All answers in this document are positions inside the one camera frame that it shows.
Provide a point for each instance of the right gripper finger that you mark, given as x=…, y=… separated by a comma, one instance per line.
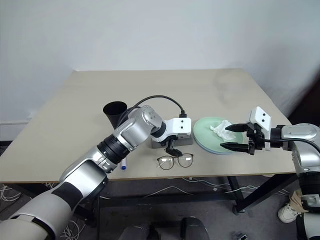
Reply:
x=235, y=147
x=237, y=127

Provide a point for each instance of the grey glasses case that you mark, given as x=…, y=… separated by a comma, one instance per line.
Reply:
x=186, y=143

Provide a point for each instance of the pale green plate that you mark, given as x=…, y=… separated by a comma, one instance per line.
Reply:
x=203, y=135

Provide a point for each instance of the crumpled white tissue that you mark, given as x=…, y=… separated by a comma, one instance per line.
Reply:
x=222, y=130

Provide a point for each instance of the black metal table frame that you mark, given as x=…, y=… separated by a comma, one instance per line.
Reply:
x=237, y=190

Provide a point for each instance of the brown thin-framed glasses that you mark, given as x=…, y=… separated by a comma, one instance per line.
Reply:
x=166, y=162

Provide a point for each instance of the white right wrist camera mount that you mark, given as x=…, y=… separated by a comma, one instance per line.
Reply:
x=261, y=116

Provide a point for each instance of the white marker with blue cap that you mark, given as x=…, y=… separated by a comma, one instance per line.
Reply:
x=123, y=165

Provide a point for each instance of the beige trouser leg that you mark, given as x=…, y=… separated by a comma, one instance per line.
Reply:
x=295, y=200

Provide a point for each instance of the small dark floor object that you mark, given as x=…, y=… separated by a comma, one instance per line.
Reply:
x=240, y=236

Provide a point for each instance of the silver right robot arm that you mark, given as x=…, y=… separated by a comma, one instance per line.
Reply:
x=300, y=132

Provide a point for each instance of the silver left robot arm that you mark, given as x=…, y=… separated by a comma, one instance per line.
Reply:
x=130, y=130

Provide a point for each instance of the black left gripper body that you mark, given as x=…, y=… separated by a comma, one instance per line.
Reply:
x=170, y=143

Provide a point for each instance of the white sneaker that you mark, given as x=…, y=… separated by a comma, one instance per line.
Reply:
x=287, y=213

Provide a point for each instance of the dark rounded shape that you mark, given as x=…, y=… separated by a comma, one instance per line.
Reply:
x=193, y=228

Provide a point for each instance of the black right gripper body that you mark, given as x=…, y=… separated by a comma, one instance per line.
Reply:
x=257, y=140

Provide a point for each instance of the black plastic cup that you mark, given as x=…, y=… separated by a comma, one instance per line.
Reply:
x=113, y=112

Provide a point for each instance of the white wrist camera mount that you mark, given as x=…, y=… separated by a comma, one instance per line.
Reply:
x=180, y=125
x=261, y=116

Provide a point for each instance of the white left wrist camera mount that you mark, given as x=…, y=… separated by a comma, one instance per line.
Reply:
x=180, y=125

